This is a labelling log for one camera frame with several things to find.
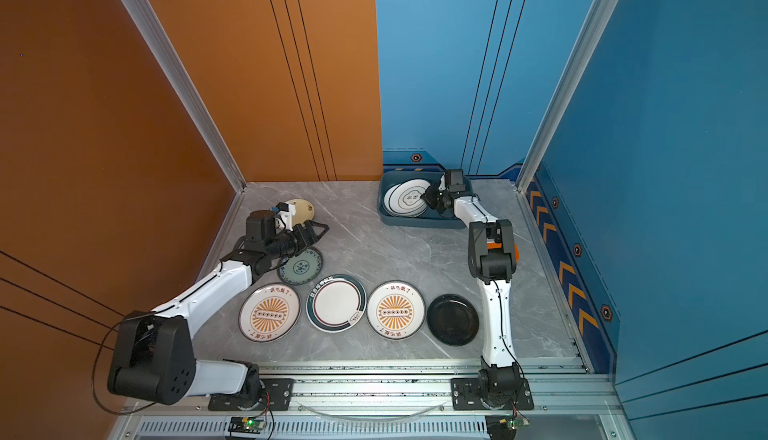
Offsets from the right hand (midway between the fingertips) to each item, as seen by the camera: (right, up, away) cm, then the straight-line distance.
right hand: (419, 195), depth 109 cm
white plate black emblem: (-12, -3, +3) cm, 13 cm away
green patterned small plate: (-40, -25, -12) cm, 48 cm away
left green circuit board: (-45, -57, -38) cm, 82 cm away
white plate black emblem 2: (-5, -1, +3) cm, 6 cm away
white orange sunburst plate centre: (-9, -35, -22) cm, 42 cm away
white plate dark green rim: (-27, -34, -20) cm, 47 cm away
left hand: (-30, -11, -23) cm, 40 cm away
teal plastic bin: (+4, -8, -9) cm, 13 cm away
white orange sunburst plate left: (-46, -36, -22) cm, 62 cm away
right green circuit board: (+19, -55, -40) cm, 71 cm away
